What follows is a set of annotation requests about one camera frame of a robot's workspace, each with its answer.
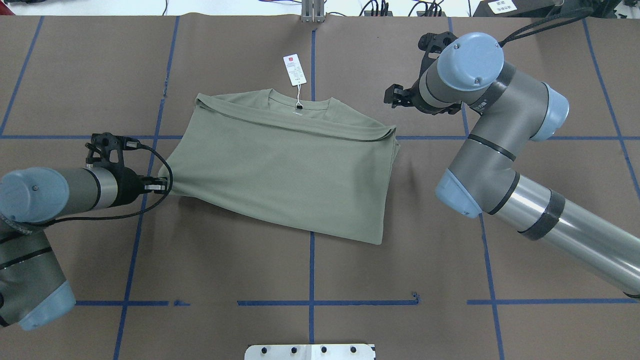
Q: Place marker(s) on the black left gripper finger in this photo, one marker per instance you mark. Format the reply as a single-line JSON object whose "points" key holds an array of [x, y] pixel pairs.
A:
{"points": [[156, 185]]}

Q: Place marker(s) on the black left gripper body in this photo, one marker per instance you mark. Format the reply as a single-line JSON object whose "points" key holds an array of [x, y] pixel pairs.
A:
{"points": [[128, 183]]}

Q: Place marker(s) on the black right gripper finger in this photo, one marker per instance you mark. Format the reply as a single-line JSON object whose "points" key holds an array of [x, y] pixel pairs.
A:
{"points": [[397, 96]]}

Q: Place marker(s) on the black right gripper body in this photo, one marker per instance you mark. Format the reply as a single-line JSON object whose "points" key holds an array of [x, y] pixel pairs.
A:
{"points": [[413, 97]]}

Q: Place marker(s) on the olive green long-sleeve shirt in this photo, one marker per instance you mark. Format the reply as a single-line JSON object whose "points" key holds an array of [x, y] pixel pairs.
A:
{"points": [[318, 166]]}

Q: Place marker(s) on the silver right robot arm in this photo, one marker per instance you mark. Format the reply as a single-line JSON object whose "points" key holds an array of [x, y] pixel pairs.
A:
{"points": [[513, 108]]}

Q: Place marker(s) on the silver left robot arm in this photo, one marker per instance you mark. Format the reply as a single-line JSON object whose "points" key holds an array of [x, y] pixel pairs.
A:
{"points": [[34, 289]]}

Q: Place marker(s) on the white red garment hang tag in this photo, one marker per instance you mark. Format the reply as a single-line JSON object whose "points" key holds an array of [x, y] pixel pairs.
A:
{"points": [[294, 70]]}

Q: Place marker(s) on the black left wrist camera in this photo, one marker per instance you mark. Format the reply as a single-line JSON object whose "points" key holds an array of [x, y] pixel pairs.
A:
{"points": [[105, 150]]}

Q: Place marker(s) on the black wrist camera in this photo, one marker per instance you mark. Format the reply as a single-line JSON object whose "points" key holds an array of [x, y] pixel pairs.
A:
{"points": [[434, 43], [105, 150]]}

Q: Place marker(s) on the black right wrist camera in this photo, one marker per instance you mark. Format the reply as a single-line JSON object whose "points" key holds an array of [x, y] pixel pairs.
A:
{"points": [[434, 43]]}

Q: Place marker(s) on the aluminium frame post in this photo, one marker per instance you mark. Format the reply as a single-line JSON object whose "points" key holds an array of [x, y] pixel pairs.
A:
{"points": [[313, 11]]}

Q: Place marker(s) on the white camera mast base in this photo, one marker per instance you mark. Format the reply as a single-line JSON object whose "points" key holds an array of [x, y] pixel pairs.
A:
{"points": [[327, 351]]}

